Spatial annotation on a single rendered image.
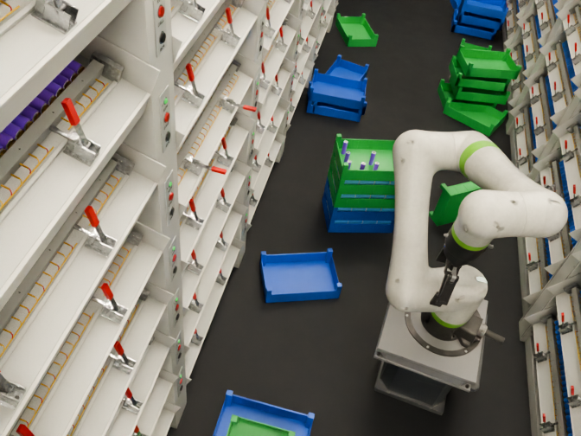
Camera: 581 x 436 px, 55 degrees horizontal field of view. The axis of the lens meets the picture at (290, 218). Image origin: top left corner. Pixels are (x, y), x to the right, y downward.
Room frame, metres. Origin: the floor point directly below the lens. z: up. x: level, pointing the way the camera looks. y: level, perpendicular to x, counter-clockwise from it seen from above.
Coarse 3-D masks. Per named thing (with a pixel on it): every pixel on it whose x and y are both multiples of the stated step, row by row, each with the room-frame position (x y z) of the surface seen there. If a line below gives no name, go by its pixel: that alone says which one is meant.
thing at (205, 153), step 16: (240, 64) 1.43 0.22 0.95; (256, 64) 1.43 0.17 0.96; (240, 80) 1.40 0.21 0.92; (240, 96) 1.33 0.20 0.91; (224, 112) 1.24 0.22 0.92; (208, 128) 1.15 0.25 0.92; (224, 128) 1.18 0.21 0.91; (208, 144) 1.09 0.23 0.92; (208, 160) 1.04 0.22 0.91; (192, 176) 0.97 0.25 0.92; (192, 192) 0.92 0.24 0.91
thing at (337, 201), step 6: (330, 168) 1.90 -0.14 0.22; (330, 174) 1.87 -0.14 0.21; (330, 180) 1.85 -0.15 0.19; (330, 186) 1.83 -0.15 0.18; (336, 198) 1.72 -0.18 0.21; (342, 198) 1.73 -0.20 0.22; (348, 198) 1.73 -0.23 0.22; (354, 198) 1.74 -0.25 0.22; (360, 198) 1.74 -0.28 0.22; (366, 198) 1.75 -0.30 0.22; (372, 198) 1.76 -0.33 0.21; (378, 198) 1.76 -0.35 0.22; (336, 204) 1.72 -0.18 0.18; (342, 204) 1.73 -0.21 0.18; (348, 204) 1.73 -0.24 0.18; (354, 204) 1.74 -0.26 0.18; (360, 204) 1.74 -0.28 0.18; (366, 204) 1.75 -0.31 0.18; (372, 204) 1.75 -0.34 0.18; (378, 204) 1.76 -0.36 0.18; (384, 204) 1.77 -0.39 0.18; (390, 204) 1.77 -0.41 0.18
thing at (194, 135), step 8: (232, 64) 1.42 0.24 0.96; (232, 72) 1.38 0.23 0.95; (224, 80) 1.33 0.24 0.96; (224, 88) 1.30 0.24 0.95; (232, 88) 1.33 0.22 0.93; (216, 96) 1.25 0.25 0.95; (208, 104) 1.21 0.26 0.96; (208, 112) 1.18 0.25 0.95; (200, 120) 1.14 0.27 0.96; (200, 128) 1.11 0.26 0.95; (192, 136) 1.07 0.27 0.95; (184, 144) 1.03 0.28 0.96; (192, 144) 1.04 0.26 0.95; (184, 152) 1.01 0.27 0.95
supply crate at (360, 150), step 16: (336, 144) 1.88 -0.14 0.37; (352, 144) 1.93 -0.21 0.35; (368, 144) 1.94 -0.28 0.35; (384, 144) 1.96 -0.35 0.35; (336, 160) 1.83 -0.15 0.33; (352, 160) 1.85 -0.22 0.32; (368, 160) 1.87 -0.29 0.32; (384, 160) 1.89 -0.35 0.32; (352, 176) 1.73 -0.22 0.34; (368, 176) 1.74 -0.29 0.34; (384, 176) 1.76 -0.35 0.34
